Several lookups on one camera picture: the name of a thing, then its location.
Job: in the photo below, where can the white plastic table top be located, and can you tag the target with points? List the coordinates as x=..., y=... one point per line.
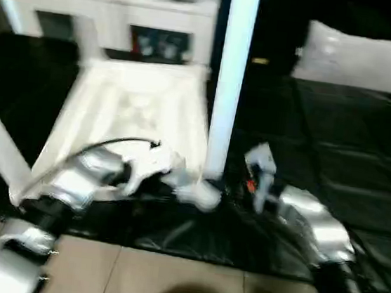
x=133, y=104

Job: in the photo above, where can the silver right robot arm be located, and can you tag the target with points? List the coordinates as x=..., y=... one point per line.
x=317, y=224

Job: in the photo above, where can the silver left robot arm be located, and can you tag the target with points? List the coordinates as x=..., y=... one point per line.
x=68, y=181

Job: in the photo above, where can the red packet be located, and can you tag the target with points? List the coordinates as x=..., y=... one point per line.
x=135, y=42

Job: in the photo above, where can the black cabinet with gold label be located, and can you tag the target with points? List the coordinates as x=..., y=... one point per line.
x=279, y=29

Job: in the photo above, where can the grey cushion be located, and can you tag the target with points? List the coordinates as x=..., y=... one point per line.
x=357, y=59

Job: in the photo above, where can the white sideboard cabinet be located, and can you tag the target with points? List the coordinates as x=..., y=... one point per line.
x=109, y=6

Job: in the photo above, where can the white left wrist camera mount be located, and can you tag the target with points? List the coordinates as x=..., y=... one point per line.
x=151, y=166

